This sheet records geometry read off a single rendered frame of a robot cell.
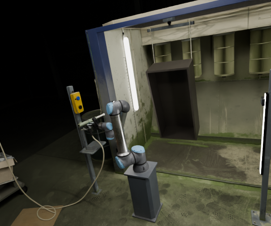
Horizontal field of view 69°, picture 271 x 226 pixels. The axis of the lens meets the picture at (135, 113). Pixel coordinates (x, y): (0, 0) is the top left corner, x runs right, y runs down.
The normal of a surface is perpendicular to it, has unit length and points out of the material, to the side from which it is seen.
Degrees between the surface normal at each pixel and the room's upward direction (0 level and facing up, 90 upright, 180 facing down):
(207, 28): 90
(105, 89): 90
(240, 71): 90
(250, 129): 57
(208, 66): 90
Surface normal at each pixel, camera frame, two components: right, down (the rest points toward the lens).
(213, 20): -0.42, 0.35
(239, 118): -0.44, -0.22
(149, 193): 0.33, 0.26
